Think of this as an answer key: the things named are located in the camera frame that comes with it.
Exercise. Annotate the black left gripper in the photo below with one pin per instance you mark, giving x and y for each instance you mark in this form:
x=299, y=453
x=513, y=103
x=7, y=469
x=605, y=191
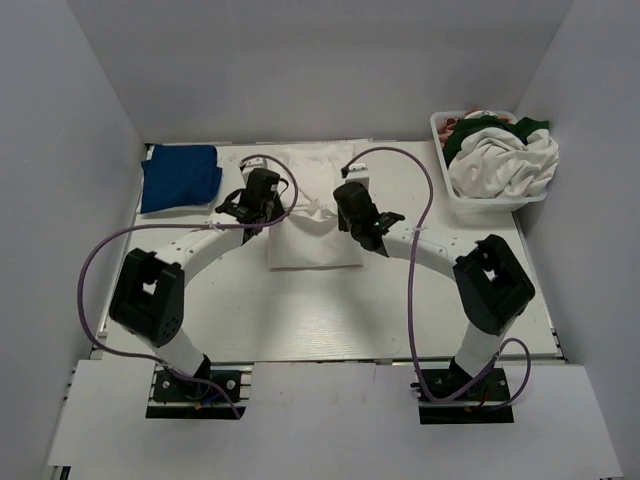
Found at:
x=280, y=209

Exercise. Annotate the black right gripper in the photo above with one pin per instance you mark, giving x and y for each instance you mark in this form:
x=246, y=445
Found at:
x=342, y=224

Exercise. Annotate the cream white t shirt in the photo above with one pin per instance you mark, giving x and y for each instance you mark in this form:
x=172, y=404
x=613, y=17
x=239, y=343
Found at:
x=495, y=164

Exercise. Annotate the dark green t shirt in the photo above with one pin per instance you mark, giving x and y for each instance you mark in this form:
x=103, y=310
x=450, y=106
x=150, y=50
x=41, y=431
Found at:
x=468, y=126

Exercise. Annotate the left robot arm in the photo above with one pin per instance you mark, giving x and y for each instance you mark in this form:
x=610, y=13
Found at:
x=149, y=298

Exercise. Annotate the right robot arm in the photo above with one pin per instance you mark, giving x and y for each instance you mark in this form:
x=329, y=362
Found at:
x=492, y=285

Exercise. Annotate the folded blue t shirt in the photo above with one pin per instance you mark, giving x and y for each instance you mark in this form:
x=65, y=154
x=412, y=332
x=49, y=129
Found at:
x=177, y=176

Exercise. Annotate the pink garment in basket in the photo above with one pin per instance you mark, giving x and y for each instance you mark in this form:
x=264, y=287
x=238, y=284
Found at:
x=445, y=128

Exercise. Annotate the white plastic laundry basket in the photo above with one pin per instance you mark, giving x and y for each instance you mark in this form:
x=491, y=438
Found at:
x=467, y=206

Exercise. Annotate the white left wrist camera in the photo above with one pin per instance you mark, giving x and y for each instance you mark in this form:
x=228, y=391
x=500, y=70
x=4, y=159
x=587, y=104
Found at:
x=248, y=165

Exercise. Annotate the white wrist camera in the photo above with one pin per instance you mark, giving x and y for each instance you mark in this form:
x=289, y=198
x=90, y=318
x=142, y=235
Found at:
x=356, y=177
x=248, y=165

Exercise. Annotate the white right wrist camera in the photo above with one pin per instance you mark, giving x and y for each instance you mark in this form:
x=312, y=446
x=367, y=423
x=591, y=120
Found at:
x=356, y=177

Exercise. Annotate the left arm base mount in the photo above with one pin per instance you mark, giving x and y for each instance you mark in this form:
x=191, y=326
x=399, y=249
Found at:
x=172, y=398

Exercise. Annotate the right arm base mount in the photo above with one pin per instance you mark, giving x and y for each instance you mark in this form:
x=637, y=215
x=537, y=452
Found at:
x=478, y=406

